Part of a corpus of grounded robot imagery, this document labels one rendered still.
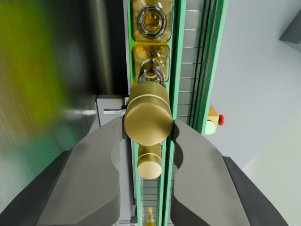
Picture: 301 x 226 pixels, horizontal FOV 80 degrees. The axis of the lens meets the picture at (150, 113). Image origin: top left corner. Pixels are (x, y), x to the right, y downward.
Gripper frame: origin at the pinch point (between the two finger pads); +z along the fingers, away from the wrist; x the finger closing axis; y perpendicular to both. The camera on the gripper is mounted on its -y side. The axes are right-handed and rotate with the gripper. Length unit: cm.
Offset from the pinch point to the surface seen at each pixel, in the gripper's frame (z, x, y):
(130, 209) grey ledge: 36, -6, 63
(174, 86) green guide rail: 26.0, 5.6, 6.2
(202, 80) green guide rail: 31.6, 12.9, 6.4
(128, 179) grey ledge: 35, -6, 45
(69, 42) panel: 17.3, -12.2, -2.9
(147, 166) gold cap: 6.3, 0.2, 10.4
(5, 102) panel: 2.5, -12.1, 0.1
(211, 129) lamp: 37.4, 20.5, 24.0
